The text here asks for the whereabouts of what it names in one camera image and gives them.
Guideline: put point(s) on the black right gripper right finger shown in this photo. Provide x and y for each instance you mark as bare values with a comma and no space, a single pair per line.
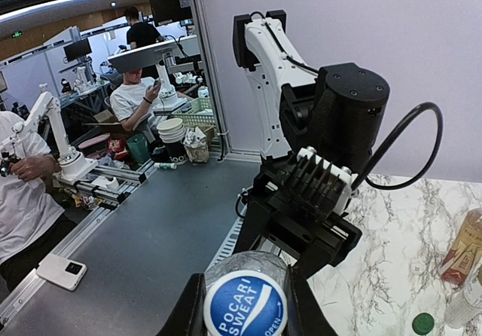
305,317

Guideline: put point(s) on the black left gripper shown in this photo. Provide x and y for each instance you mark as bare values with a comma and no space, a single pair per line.
313,244

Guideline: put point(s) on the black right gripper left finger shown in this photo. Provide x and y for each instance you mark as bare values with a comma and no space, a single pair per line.
186,318

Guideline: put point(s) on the blue Pocari Sweat cap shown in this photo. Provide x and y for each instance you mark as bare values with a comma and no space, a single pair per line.
245,303

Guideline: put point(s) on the clear water bottle blue cap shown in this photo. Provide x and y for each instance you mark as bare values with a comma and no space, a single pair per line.
262,262

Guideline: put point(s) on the dark green bottle cap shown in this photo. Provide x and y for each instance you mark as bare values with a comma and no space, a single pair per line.
423,324

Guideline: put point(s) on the coffee bottle white label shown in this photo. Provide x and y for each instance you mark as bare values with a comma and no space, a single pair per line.
466,305

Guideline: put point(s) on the tea bottle red label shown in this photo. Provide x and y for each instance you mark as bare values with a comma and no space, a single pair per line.
465,251

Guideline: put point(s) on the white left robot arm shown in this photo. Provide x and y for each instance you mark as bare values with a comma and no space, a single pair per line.
318,129

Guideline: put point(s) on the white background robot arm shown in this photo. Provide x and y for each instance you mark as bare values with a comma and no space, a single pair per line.
74,165

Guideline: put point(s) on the green plastic basket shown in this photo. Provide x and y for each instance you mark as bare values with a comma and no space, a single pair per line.
195,113

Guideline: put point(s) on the white phone on table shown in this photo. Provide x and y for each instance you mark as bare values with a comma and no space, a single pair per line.
61,271

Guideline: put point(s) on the stack of white bowls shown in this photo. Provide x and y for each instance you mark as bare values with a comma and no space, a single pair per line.
171,130

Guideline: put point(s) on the person in white foreground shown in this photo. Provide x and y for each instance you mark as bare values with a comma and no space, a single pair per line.
32,222

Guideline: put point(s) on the person in white shirt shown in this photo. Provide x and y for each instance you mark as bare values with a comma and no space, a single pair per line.
135,99

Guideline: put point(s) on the person in black shirt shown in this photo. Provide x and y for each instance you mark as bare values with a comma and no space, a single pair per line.
140,34

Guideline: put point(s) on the left aluminium frame post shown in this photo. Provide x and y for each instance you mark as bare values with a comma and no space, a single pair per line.
208,56

